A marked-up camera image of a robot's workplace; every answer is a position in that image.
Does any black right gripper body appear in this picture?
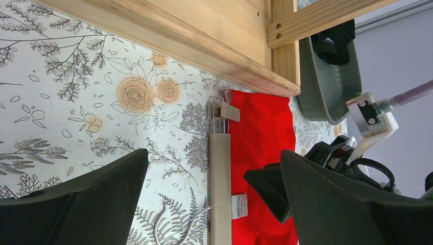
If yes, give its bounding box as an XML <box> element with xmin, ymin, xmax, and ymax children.
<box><xmin>304</xmin><ymin>135</ymin><xmax>396</xmax><ymax>192</ymax></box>

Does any beige clip hanger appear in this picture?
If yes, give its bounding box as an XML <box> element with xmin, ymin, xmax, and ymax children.
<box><xmin>153</xmin><ymin>96</ymin><xmax>241</xmax><ymax>245</ymax></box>

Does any wooden rack with base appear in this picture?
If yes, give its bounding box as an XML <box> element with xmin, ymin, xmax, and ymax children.
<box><xmin>41</xmin><ymin>0</ymin><xmax>389</xmax><ymax>97</ymax></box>

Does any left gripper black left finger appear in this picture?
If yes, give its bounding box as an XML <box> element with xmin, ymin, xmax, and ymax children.
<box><xmin>1</xmin><ymin>149</ymin><xmax>149</xmax><ymax>244</ymax></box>

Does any black underwear in tray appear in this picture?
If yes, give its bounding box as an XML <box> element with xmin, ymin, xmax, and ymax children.
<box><xmin>310</xmin><ymin>19</ymin><xmax>355</xmax><ymax>66</ymax></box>

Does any red white-trimmed underwear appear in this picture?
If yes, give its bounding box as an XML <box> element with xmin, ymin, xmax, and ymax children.
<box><xmin>224</xmin><ymin>90</ymin><xmax>298</xmax><ymax>244</ymax></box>

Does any grey plastic tray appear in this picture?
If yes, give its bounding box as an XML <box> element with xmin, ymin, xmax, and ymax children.
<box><xmin>297</xmin><ymin>37</ymin><xmax>362</xmax><ymax>126</ymax></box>

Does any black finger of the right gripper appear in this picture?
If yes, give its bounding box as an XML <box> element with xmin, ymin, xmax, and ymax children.
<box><xmin>244</xmin><ymin>163</ymin><xmax>292</xmax><ymax>224</ymax></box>

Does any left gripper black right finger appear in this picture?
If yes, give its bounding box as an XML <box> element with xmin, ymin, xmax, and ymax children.
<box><xmin>280</xmin><ymin>150</ymin><xmax>432</xmax><ymax>244</ymax></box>

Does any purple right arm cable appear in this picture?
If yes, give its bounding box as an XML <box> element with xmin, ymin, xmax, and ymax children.
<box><xmin>377</xmin><ymin>79</ymin><xmax>433</xmax><ymax>112</ymax></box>

